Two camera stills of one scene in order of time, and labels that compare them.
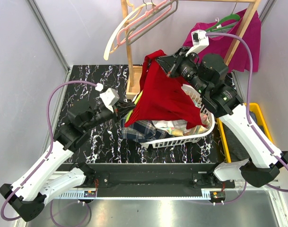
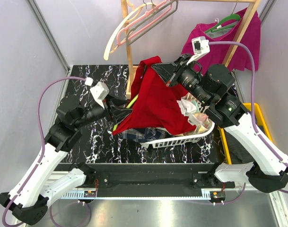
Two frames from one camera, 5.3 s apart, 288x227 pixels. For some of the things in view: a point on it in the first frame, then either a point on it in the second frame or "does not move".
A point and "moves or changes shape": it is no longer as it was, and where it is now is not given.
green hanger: (218, 26) does not move
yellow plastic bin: (257, 110) does not move
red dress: (162, 97) moves or changes shape
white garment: (180, 124) → (187, 109)
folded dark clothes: (237, 150) does not move
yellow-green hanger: (135, 103) → (130, 105)
